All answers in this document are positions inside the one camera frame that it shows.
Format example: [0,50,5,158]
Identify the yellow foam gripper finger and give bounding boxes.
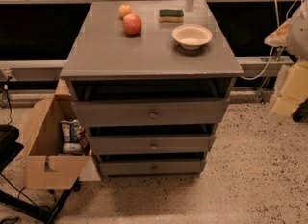
[268,59,308,122]

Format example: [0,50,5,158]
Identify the grey drawer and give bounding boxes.
[72,98,228,127]
[88,135,216,155]
[99,159,206,176]

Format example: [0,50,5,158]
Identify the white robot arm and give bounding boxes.
[264,0,308,122]

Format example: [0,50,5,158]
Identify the grey top drawer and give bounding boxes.
[72,98,228,127]

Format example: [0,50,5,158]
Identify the grey drawer cabinet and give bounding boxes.
[61,0,243,176]

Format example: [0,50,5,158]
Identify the grey bottom drawer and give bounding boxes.
[99,159,206,176]

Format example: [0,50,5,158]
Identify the white paper bowl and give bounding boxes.
[171,24,213,50]

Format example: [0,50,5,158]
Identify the green yellow sponge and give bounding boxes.
[159,9,184,23]

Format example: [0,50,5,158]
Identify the red apple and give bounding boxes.
[122,13,142,36]

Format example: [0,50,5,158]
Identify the small orange fruit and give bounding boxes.
[118,4,132,18]

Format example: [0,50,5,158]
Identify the snack packets in box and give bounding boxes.
[61,119,89,155]

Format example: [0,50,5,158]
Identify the brown cardboard box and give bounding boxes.
[23,94,90,190]

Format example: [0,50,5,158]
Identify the white cable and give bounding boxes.
[240,0,304,81]

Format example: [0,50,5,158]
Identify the metal railing frame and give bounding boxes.
[1,0,295,79]

